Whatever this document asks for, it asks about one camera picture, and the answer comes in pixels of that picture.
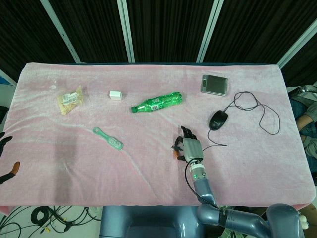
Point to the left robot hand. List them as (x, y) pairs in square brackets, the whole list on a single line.
[(7, 158)]

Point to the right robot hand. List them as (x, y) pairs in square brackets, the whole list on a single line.
[(192, 148)]

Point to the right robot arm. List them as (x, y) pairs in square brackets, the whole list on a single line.
[(223, 210)]

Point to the black computer mouse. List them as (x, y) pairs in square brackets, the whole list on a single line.
[(218, 120)]

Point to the pink plush table cloth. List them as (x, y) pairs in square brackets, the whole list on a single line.
[(148, 173)]

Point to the green plastic bottle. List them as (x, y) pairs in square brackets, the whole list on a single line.
[(158, 102)]

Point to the silver digital pocket scale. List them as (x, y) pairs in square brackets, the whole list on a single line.
[(214, 84)]

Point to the green hair brush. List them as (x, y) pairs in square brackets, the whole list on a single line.
[(109, 138)]

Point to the blue robot torso base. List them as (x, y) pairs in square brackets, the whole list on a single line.
[(148, 221)]

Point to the clear snack bag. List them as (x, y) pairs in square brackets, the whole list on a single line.
[(69, 99)]

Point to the small white box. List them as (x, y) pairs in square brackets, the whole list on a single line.
[(116, 95)]

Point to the seated person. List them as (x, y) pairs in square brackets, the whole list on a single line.
[(305, 116)]

